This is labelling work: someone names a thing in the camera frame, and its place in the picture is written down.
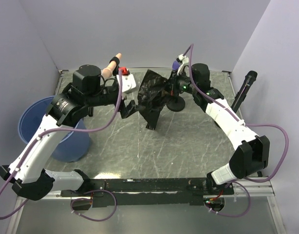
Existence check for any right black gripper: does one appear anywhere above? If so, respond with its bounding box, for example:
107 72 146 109
160 69 198 96

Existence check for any black trash bag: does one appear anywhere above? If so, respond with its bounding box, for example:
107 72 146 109
137 70 174 130

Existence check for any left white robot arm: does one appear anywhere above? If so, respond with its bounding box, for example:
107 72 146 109
0 64 130 201

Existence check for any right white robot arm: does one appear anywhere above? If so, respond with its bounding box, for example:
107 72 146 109
168 62 270 194

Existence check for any blue plastic trash bin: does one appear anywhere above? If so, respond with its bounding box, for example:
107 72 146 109
18 96 91 162

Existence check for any purple microphone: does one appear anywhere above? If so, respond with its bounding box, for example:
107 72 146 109
172 60 182 71

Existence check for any beige microphone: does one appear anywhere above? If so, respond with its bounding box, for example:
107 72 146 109
101 53 122 79

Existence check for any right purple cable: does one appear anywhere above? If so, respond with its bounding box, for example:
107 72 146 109
182 43 289 217

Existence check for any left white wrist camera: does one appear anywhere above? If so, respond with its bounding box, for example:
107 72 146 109
116 67 136 94

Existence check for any black microphone orange ring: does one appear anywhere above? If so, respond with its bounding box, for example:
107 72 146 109
231 70 258 110

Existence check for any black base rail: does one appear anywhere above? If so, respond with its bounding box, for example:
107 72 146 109
60 177 234 208

